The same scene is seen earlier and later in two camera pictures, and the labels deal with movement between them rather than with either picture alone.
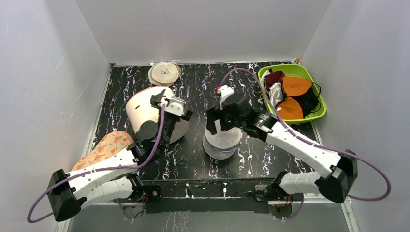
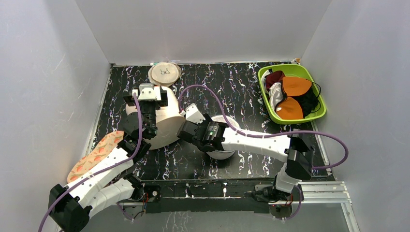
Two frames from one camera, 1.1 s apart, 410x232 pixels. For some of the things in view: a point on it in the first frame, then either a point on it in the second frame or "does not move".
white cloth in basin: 276,94 does not move
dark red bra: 275,77 does not move
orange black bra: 301,97 does not move
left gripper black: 157,101 to 163,102
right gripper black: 217,116 to 185,130
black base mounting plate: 211,196 does not move
